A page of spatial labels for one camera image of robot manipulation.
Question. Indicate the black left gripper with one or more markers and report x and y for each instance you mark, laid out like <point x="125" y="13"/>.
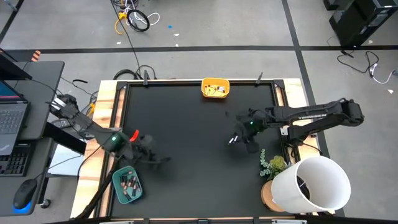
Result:
<point x="144" y="146"/>

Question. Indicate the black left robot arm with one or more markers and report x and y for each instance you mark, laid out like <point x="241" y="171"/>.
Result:
<point x="84" y="124"/>

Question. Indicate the black laptop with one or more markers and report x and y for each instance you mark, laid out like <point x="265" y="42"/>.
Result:
<point x="12" y="121"/>

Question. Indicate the yellow plastic bin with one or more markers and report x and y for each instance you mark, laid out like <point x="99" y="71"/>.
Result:
<point x="205" y="93"/>

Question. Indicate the black desk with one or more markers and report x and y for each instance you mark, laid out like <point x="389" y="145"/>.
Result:
<point x="43" y="93"/>

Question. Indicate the round wooden base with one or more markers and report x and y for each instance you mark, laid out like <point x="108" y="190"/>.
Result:
<point x="266" y="196"/>

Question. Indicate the red tag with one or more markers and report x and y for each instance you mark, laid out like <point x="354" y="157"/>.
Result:
<point x="134" y="135"/>

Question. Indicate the small black silver battery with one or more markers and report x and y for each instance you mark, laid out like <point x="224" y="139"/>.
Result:
<point x="233" y="139"/>
<point x="211" y="91"/>
<point x="212" y="87"/>
<point x="221" y="90"/>
<point x="221" y="87"/>

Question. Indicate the black keyboard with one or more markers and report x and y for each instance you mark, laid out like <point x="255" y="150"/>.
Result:
<point x="15" y="161"/>

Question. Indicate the teal plastic bin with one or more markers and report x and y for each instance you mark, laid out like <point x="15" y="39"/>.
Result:
<point x="117" y="186"/>

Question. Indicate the black computer tower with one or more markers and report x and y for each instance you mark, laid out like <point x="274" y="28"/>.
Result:
<point x="363" y="18"/>

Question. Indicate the black desk monitor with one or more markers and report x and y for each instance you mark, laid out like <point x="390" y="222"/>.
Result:
<point x="12" y="70"/>

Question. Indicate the black computer mouse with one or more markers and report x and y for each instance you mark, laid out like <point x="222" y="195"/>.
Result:
<point x="25" y="194"/>

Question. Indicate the orange black striped marker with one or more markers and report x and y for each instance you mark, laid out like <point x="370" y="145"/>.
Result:
<point x="36" y="56"/>

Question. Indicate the black copper Duracell battery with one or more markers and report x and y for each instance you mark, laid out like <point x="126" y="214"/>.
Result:
<point x="127" y="196"/>
<point x="134" y="191"/>
<point x="130" y="172"/>
<point x="137" y="187"/>
<point x="123" y="180"/>
<point x="132" y="181"/>

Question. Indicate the white lamp shade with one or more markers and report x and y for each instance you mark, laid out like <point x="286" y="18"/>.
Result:
<point x="329" y="183"/>

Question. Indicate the green artificial plant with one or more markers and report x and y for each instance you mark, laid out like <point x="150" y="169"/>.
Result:
<point x="276" y="163"/>

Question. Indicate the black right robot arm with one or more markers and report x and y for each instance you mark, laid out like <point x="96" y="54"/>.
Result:
<point x="314" y="116"/>

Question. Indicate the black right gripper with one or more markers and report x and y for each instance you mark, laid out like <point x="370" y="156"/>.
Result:
<point x="250" y="126"/>

